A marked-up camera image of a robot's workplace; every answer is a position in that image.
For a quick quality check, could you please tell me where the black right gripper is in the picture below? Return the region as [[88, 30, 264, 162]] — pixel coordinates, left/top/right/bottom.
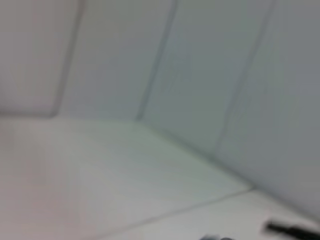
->
[[264, 219, 320, 240]]

